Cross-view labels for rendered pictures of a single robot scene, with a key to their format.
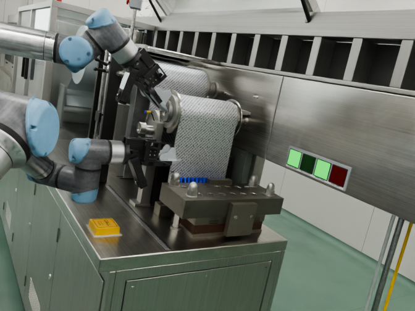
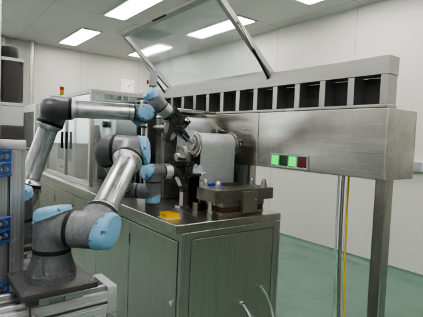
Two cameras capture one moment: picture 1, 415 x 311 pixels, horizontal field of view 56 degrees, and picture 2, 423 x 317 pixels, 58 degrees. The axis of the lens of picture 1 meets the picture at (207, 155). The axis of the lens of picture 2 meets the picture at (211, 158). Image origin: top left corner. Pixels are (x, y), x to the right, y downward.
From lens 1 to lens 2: 0.76 m
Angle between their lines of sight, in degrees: 9
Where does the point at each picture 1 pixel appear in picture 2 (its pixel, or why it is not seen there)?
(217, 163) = (227, 173)
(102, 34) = (153, 102)
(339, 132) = (298, 137)
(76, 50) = (147, 111)
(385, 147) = (323, 139)
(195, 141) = (212, 160)
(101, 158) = (161, 173)
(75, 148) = (146, 169)
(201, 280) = (232, 240)
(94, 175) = (158, 185)
